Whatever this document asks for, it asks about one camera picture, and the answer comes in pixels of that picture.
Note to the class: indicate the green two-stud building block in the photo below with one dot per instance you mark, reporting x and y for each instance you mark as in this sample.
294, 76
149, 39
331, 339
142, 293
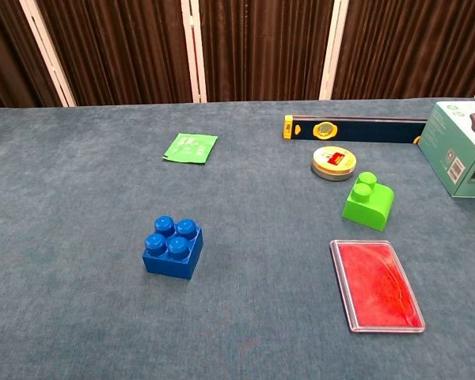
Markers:
370, 206

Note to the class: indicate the green foil sachet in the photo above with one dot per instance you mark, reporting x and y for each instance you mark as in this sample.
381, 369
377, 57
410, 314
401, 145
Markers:
190, 147

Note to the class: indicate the blue four-stud building block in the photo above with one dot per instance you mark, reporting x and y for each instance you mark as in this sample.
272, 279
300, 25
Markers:
173, 253

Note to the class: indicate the round yellow-lid tin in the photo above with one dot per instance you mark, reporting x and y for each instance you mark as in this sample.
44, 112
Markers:
334, 162

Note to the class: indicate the dark blue spirit level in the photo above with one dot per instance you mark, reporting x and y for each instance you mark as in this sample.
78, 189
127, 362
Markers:
360, 128

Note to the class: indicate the dark brown curtain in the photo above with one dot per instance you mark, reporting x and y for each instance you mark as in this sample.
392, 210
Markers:
261, 47

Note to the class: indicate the red pad in clear case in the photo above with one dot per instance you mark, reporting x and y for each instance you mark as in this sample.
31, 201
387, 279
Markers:
376, 285

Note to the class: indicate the teal product box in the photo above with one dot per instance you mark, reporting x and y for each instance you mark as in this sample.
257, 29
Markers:
455, 154

